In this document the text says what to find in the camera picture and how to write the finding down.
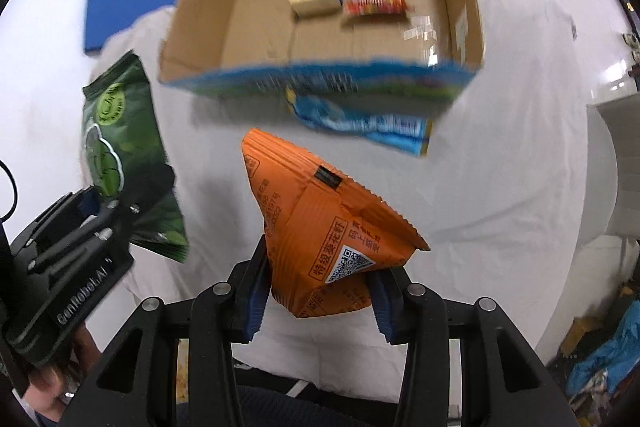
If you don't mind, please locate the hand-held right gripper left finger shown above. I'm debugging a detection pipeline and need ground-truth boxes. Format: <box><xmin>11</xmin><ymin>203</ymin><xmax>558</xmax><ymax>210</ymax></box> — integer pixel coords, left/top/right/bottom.
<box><xmin>64</xmin><ymin>236</ymin><xmax>272</xmax><ymax>427</ymax></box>

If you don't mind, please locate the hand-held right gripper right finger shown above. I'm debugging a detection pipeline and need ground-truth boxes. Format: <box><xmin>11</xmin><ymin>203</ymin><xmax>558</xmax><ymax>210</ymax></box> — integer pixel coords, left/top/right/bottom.
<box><xmin>369</xmin><ymin>266</ymin><xmax>577</xmax><ymax>427</ymax></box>

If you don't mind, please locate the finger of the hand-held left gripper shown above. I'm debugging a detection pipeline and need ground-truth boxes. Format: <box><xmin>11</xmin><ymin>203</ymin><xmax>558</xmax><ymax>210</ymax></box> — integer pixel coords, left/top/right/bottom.
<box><xmin>92</xmin><ymin>226</ymin><xmax>169</xmax><ymax>254</ymax></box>
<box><xmin>106</xmin><ymin>163</ymin><xmax>177</xmax><ymax>229</ymax></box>

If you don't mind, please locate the green snack packet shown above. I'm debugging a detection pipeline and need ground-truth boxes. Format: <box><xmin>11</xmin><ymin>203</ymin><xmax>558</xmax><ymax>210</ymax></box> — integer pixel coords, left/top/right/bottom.
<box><xmin>81</xmin><ymin>50</ymin><xmax>190</xmax><ymax>264</ymax></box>

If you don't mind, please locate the orange snack packet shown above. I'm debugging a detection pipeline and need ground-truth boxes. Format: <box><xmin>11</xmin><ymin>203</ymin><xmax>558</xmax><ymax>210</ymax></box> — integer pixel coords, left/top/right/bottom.
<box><xmin>241</xmin><ymin>128</ymin><xmax>431</xmax><ymax>319</ymax></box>

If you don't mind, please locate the cardboard box with blue print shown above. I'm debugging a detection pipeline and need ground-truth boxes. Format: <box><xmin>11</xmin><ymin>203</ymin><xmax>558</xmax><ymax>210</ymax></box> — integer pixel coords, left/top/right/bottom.
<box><xmin>157</xmin><ymin>0</ymin><xmax>487</xmax><ymax>105</ymax></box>

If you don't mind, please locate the person's left hand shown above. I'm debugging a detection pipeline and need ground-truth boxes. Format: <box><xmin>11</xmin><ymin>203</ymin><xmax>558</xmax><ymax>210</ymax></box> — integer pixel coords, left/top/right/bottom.
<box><xmin>24</xmin><ymin>323</ymin><xmax>104</xmax><ymax>427</ymax></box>

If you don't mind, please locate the blue flat pad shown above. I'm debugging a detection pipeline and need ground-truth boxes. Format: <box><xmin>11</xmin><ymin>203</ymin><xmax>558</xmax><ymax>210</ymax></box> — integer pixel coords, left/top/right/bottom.
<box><xmin>83</xmin><ymin>0</ymin><xmax>187</xmax><ymax>56</ymax></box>

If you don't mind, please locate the blue snack packet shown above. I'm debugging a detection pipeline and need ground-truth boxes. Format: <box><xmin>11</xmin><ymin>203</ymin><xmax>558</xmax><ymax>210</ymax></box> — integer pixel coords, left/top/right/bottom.
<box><xmin>285</xmin><ymin>88</ymin><xmax>433</xmax><ymax>158</ymax></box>

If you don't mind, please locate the white table cloth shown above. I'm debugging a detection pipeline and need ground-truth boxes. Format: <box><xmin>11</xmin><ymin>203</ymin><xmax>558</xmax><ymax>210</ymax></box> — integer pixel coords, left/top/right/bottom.
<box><xmin>0</xmin><ymin>0</ymin><xmax>640</xmax><ymax>400</ymax></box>

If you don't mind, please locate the small brown cardboard piece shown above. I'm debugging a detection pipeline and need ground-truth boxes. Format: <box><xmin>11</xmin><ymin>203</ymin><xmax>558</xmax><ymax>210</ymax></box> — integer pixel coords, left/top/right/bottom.
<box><xmin>559</xmin><ymin>316</ymin><xmax>607</xmax><ymax>358</ymax></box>

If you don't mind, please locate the blue crumpled cloth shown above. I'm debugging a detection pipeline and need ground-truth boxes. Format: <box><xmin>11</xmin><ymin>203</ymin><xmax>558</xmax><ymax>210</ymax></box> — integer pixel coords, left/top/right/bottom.
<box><xmin>565</xmin><ymin>307</ymin><xmax>640</xmax><ymax>405</ymax></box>

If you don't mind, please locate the white cabinet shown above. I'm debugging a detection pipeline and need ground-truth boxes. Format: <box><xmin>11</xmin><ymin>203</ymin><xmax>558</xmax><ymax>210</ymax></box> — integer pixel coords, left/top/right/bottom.
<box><xmin>585</xmin><ymin>96</ymin><xmax>640</xmax><ymax>242</ymax></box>

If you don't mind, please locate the black cable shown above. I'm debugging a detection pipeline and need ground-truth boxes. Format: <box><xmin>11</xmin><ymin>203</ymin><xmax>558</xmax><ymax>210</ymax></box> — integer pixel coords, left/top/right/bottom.
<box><xmin>0</xmin><ymin>159</ymin><xmax>19</xmax><ymax>223</ymax></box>

